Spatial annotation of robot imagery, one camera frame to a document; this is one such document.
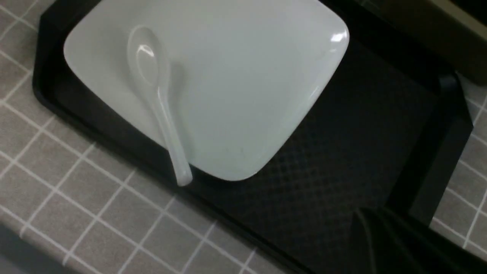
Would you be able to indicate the large white square plate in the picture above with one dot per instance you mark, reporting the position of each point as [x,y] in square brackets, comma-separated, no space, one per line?
[243,73]

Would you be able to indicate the black serving tray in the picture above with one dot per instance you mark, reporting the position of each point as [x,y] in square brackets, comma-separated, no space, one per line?
[387,131]

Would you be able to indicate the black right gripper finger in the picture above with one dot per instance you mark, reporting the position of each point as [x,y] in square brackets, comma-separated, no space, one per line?
[383,241]

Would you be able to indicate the white soup spoon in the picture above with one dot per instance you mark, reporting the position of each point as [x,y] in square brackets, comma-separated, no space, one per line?
[149,65]

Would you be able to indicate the grey checked tablecloth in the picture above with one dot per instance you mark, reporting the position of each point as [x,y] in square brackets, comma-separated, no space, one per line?
[84,206]

